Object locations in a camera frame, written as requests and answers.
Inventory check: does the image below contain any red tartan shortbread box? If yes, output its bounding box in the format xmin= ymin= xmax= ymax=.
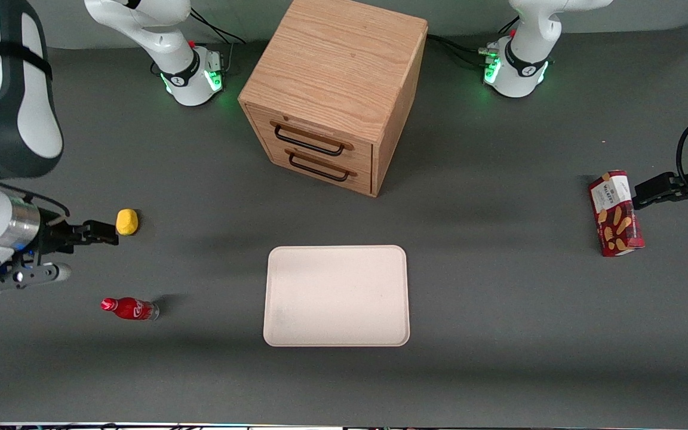
xmin=588 ymin=170 xmax=647 ymax=258

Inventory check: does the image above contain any black arm base cable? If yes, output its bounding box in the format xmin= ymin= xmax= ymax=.
xmin=426 ymin=17 xmax=521 ymax=65
xmin=188 ymin=7 xmax=247 ymax=77

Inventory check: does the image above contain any red coke bottle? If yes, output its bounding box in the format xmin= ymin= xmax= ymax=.
xmin=100 ymin=296 xmax=160 ymax=323

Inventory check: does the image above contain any wooden two-drawer cabinet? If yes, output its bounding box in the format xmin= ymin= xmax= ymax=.
xmin=238 ymin=0 xmax=429 ymax=198

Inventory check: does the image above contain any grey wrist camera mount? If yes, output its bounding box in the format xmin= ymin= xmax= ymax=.
xmin=0 ymin=262 xmax=73 ymax=293

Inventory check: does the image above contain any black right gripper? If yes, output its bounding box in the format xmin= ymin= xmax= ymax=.
xmin=33 ymin=212 xmax=119 ymax=259

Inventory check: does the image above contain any beige rectangular tray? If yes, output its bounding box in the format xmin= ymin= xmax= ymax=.
xmin=262 ymin=244 xmax=411 ymax=348

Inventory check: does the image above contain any black wire drawer handle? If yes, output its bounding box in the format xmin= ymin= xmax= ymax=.
xmin=270 ymin=121 xmax=355 ymax=158
xmin=284 ymin=149 xmax=358 ymax=183

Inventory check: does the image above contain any yellow lemon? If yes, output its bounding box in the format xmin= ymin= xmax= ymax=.
xmin=115 ymin=208 xmax=140 ymax=237

